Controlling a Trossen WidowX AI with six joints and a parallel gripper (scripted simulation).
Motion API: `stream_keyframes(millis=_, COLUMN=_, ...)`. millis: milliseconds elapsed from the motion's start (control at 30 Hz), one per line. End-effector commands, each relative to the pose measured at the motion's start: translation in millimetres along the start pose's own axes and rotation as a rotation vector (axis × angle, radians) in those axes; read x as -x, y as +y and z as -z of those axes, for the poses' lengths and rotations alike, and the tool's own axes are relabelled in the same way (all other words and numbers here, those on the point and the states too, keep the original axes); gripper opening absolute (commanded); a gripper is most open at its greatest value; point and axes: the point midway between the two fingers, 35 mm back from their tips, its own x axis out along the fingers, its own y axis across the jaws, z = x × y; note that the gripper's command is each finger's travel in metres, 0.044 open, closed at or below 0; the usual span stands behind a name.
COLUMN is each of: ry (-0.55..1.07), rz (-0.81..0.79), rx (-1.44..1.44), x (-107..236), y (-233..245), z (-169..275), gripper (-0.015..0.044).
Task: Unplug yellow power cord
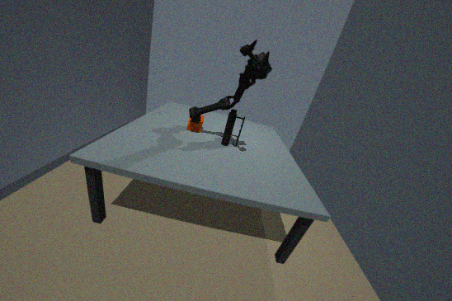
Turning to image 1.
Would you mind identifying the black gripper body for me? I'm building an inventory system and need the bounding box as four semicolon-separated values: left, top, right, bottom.
240;45;272;76

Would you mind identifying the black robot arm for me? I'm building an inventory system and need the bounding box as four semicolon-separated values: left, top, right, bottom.
189;53;267;124

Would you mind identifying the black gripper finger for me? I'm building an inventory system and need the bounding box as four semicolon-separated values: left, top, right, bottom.
260;52;270;70
244;40;257;52

